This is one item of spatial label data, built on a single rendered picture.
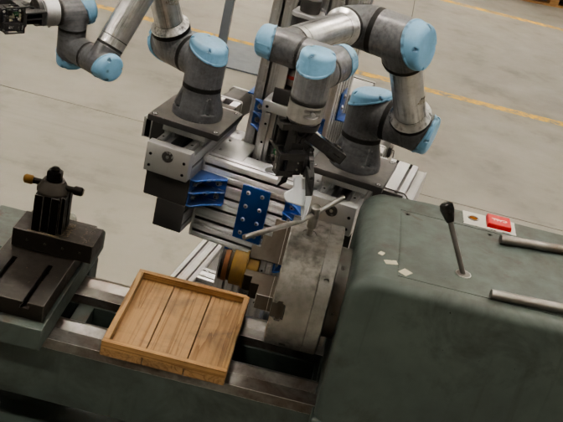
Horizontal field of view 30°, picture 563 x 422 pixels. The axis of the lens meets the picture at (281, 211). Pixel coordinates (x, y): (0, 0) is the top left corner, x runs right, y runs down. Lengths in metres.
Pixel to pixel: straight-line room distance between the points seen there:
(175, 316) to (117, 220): 2.31
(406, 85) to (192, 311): 0.79
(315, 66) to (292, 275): 0.52
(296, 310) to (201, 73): 0.93
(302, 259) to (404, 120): 0.62
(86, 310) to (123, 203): 2.42
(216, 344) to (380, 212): 0.51
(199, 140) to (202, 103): 0.11
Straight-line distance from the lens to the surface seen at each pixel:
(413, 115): 2.78
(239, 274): 2.46
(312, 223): 2.35
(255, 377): 2.53
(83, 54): 2.79
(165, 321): 2.61
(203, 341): 2.56
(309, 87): 2.09
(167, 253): 4.70
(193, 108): 3.04
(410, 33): 2.50
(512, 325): 2.28
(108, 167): 5.40
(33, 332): 2.45
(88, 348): 2.50
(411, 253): 2.38
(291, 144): 2.15
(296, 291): 2.34
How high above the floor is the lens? 2.30
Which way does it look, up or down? 26 degrees down
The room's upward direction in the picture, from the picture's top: 13 degrees clockwise
